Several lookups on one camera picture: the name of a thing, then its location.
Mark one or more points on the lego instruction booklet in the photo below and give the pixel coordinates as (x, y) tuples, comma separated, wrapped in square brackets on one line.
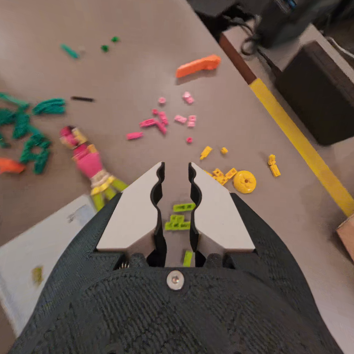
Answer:
[(33, 249)]

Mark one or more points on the narrow lime lego piece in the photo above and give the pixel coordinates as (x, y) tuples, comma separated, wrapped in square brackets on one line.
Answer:
[(187, 258)]

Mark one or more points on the pile of pink lego pieces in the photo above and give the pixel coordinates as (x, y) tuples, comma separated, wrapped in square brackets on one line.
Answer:
[(149, 122)]

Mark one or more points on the yellow round lego dish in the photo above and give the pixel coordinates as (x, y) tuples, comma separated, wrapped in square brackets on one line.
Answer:
[(244, 181)]

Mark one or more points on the lime lego plate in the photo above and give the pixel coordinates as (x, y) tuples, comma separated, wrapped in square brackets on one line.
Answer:
[(184, 207)]

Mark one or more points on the colourful lego box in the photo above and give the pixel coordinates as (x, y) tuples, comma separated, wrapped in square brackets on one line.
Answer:
[(347, 235)]

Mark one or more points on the black hard case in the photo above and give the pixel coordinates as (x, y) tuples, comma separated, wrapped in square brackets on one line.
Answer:
[(318, 94)]

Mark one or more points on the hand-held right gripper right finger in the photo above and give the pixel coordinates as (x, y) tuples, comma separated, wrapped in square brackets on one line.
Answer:
[(218, 218)]

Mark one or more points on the black power hub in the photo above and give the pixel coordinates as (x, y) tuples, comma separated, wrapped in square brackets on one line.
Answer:
[(284, 25)]

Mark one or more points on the yellow tape strip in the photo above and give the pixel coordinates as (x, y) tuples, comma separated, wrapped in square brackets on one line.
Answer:
[(298, 141)]

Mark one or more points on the black lego axle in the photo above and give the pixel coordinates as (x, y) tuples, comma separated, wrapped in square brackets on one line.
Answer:
[(82, 99)]

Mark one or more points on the pile of yellow lego pieces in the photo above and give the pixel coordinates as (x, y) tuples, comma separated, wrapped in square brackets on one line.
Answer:
[(221, 177)]

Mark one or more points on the pink lego model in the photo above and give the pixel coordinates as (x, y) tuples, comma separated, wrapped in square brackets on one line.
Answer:
[(88, 163)]

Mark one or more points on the lime lego bracket piece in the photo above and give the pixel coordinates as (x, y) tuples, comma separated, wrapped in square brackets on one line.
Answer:
[(177, 222)]

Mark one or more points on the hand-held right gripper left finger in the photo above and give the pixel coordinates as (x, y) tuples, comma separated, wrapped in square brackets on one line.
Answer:
[(132, 215)]

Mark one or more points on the teal lego plate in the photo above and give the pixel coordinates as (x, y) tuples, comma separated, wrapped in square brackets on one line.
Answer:
[(69, 51)]

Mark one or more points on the orange brick separator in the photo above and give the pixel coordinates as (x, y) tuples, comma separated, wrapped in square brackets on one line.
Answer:
[(197, 65)]

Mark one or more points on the pile of teal lego pieces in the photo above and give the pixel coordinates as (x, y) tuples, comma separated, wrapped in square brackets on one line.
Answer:
[(49, 107)]

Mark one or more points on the orange curved lego piece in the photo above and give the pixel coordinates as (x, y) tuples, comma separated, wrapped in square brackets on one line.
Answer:
[(9, 166)]

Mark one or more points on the small green lego stud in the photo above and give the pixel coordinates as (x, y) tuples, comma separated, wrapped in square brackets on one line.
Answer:
[(104, 48), (115, 39)]

